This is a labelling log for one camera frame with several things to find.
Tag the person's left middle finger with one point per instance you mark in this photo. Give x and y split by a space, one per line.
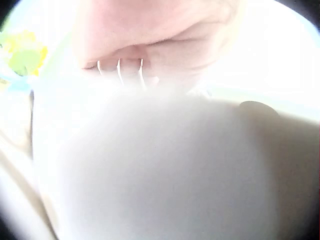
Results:
130 71

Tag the yellow green round object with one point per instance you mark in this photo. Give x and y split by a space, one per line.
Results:
25 56

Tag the person's left hand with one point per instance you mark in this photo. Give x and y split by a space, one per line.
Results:
140 27

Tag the large white rounded object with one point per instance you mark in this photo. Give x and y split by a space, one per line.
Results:
160 162

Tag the person's left index finger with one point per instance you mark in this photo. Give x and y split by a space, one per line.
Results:
150 73

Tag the person's left ring finger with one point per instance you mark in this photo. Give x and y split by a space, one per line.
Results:
108 68

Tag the person's left little finger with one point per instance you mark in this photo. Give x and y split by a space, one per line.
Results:
91 65

